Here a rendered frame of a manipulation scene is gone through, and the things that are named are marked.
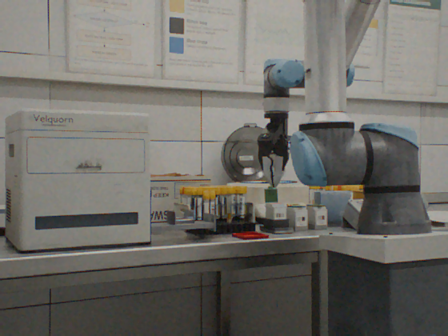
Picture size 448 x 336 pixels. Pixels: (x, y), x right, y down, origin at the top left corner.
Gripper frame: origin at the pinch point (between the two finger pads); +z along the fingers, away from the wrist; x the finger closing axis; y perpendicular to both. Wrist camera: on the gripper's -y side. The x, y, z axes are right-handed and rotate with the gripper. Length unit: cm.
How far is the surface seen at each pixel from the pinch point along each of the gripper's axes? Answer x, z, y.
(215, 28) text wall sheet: 35, -54, 32
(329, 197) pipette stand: -13.2, 4.0, 11.1
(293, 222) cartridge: -7.5, 10.5, -4.0
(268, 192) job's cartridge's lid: -1.4, 2.2, -7.2
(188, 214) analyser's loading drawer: 10.3, 7.0, -30.8
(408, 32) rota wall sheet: -21, -61, 102
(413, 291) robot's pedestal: -43, 19, -37
